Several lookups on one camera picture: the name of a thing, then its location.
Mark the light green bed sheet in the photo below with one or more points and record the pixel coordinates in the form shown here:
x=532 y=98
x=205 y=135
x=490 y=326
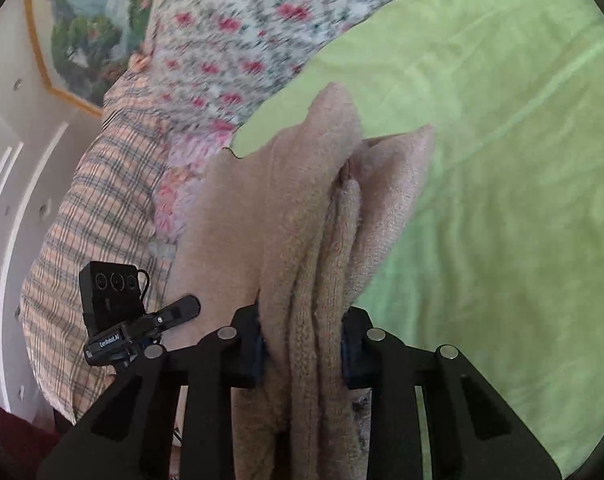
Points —
x=507 y=185

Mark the white studded headboard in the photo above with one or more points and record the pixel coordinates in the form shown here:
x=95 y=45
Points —
x=11 y=210

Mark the purple floral ruffled garment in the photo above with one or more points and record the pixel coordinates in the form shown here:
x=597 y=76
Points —
x=179 y=195

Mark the dark red cloth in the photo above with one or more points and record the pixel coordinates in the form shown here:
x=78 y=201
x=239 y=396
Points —
x=11 y=440

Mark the plaid checked blanket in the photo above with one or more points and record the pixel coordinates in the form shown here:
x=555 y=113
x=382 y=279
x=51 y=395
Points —
x=96 y=210

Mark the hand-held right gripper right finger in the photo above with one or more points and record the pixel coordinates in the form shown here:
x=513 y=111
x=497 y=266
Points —
x=348 y=357

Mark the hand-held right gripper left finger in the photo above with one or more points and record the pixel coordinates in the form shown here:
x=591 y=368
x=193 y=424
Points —
x=256 y=357

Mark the framed landscape picture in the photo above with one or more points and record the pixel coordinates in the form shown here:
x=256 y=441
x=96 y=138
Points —
x=96 y=25

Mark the white floral quilt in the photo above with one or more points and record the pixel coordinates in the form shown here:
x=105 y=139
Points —
x=242 y=25

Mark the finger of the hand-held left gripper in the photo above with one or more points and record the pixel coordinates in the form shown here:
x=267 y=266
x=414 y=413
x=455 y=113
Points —
x=179 y=309

